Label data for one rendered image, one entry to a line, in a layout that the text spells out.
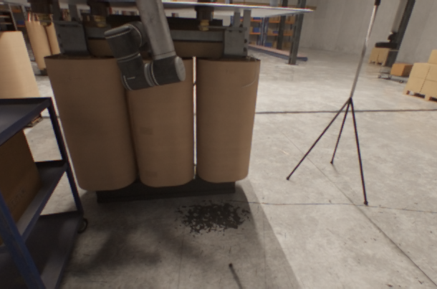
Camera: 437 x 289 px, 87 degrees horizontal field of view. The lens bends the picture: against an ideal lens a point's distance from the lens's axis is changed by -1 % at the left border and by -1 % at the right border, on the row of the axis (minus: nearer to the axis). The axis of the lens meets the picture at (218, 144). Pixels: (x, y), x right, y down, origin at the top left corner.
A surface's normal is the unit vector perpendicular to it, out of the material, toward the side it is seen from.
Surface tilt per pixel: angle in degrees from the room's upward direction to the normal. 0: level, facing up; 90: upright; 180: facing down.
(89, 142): 90
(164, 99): 90
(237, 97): 90
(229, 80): 90
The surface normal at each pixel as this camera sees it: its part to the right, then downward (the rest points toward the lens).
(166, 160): 0.16, 0.44
